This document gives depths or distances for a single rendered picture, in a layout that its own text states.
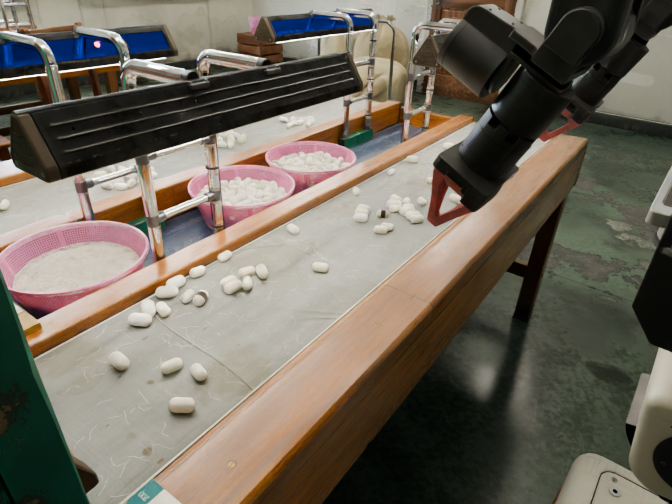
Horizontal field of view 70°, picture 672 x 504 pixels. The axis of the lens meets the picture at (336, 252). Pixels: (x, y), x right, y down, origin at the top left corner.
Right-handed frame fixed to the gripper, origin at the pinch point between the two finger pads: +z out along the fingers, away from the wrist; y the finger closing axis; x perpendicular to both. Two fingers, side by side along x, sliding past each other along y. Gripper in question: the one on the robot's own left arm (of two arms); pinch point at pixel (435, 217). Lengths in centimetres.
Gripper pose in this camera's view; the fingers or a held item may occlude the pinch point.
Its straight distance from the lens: 59.4
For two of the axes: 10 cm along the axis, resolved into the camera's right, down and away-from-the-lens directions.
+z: -4.0, 6.1, 6.9
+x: 6.9, 6.9, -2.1
